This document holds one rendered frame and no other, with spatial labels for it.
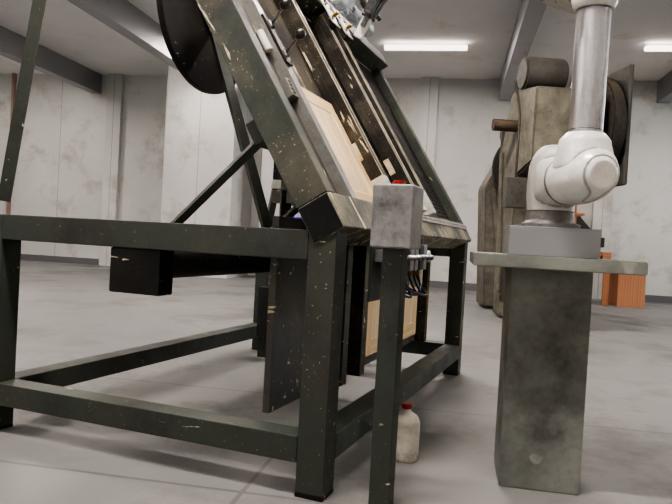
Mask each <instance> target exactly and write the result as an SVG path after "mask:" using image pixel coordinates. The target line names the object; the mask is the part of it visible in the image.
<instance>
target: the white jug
mask: <svg viewBox="0 0 672 504"><path fill-rule="evenodd" d="M411 409H412V403H411V402H402V410H401V411H399V412H398V429H397V447H396V462H399V463H415V462H416V461H417V460H418V453H419V436H420V421H419V418H418V416H417V415H416V414H415V413H414V412H412V411H411Z"/></svg>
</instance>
